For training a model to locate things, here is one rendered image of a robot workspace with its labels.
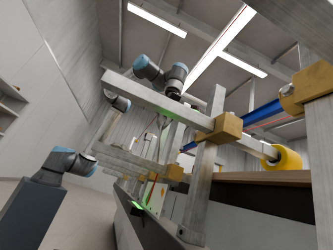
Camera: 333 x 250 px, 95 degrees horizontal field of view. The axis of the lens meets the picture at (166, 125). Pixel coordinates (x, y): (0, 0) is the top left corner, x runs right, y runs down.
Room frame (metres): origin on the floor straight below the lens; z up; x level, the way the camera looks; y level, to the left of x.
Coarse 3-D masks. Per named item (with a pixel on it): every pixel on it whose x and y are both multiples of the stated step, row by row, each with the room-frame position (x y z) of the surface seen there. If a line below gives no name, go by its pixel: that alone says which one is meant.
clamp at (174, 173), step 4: (168, 164) 0.55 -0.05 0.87; (172, 164) 0.53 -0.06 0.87; (168, 168) 0.54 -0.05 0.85; (172, 168) 0.53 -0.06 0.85; (176, 168) 0.53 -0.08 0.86; (180, 168) 0.53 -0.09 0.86; (168, 172) 0.53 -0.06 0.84; (172, 172) 0.53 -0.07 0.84; (176, 172) 0.53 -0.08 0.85; (180, 172) 0.54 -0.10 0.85; (160, 176) 0.61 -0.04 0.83; (164, 176) 0.56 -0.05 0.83; (168, 176) 0.53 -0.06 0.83; (172, 176) 0.53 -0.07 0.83; (176, 176) 0.53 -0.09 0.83; (180, 176) 0.54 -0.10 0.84; (172, 180) 0.56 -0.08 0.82; (176, 180) 0.53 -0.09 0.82; (180, 180) 0.54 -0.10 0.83
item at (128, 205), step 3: (126, 201) 0.77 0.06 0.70; (126, 204) 0.74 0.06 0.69; (129, 204) 0.67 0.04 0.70; (126, 207) 0.72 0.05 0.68; (129, 207) 0.65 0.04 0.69; (132, 207) 0.61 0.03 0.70; (135, 207) 0.62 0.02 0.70; (129, 210) 0.64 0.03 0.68; (132, 210) 0.61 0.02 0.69; (135, 210) 0.62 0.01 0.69; (138, 210) 0.62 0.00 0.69; (141, 210) 0.62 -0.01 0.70; (129, 213) 0.62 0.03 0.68; (132, 213) 0.62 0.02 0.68; (135, 213) 0.62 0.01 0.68; (138, 213) 0.62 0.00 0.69; (141, 213) 0.61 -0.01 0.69; (138, 216) 0.62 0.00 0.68; (141, 216) 0.60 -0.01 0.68; (141, 219) 0.59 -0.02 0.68
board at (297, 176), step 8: (216, 176) 0.58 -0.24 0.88; (224, 176) 0.54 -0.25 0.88; (232, 176) 0.50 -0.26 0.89; (240, 176) 0.47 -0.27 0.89; (248, 176) 0.44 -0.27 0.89; (256, 176) 0.41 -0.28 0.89; (264, 176) 0.39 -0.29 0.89; (272, 176) 0.37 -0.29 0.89; (280, 176) 0.35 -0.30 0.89; (288, 176) 0.33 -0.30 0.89; (296, 176) 0.31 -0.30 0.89; (304, 176) 0.30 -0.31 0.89; (256, 184) 0.45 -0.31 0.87; (264, 184) 0.42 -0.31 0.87; (272, 184) 0.39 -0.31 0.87; (280, 184) 0.37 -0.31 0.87; (288, 184) 0.35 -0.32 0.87; (296, 184) 0.33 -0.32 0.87; (304, 184) 0.31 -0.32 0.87
